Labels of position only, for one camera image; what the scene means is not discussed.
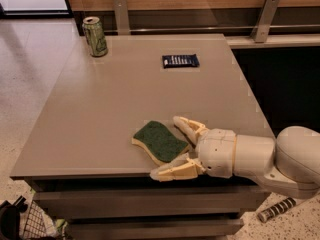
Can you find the blue rxbar blueberry wrapper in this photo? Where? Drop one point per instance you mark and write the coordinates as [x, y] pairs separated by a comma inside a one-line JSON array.
[[180, 61]]

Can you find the grey drawer cabinet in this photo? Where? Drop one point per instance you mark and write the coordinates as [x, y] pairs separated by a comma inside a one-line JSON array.
[[82, 139]]

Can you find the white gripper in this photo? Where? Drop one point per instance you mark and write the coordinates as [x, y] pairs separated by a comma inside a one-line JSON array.
[[217, 151]]

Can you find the grey drawer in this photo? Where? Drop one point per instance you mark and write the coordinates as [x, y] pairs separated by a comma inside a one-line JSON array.
[[155, 230], [151, 202]]

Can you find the metal wall bracket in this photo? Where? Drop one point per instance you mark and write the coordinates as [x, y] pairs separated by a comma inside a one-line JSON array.
[[121, 17], [261, 30]]

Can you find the upper grey drawer front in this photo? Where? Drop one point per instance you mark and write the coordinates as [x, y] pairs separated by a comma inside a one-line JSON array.
[[151, 202]]

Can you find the striped power strip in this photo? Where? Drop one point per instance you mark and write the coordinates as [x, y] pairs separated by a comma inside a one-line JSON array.
[[276, 209]]

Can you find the green and yellow sponge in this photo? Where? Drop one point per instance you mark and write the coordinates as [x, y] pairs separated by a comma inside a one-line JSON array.
[[159, 143]]

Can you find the green soda can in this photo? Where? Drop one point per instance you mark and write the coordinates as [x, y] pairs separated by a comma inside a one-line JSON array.
[[95, 37]]

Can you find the right metal wall bracket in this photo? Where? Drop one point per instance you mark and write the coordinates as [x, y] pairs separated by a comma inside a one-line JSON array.
[[261, 30]]

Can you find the left metal wall bracket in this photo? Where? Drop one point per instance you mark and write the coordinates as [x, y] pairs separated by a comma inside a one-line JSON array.
[[121, 17]]

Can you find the metal horizontal rail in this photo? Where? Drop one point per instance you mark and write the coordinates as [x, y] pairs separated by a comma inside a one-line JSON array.
[[228, 30]]

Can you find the black object at corner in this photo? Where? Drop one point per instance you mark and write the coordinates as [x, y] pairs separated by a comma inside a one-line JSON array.
[[10, 218]]

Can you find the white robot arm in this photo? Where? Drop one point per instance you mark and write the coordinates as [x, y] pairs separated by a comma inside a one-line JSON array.
[[288, 165]]

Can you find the lower grey drawer front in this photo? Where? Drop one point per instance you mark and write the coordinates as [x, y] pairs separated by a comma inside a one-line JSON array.
[[155, 230]]

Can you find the black wire basket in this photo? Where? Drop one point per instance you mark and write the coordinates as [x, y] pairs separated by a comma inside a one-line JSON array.
[[34, 224]]

